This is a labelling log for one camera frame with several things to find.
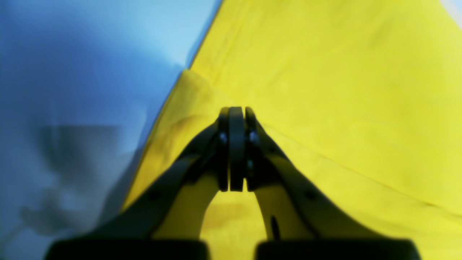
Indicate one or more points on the yellow t-shirt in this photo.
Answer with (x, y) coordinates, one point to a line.
(363, 96)

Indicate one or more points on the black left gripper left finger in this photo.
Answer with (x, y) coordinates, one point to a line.
(164, 223)

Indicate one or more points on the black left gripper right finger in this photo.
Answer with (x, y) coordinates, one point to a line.
(301, 223)

